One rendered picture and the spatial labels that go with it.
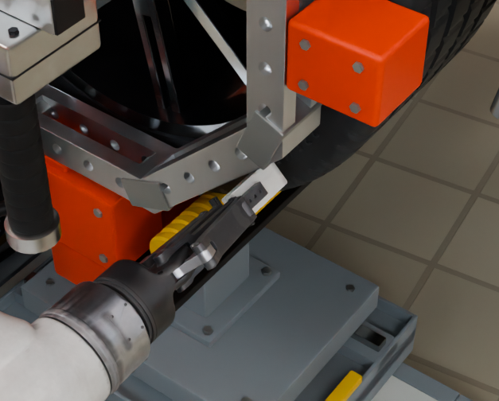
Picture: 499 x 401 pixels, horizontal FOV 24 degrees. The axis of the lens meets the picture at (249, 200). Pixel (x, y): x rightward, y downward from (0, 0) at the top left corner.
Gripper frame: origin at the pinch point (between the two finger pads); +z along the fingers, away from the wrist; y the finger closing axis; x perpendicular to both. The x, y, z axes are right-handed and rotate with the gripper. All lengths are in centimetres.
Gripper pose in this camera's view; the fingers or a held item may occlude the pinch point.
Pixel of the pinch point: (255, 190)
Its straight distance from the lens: 113.3
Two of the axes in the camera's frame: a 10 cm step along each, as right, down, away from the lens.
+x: -5.7, -8.0, -1.8
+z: 6.0, -5.5, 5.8
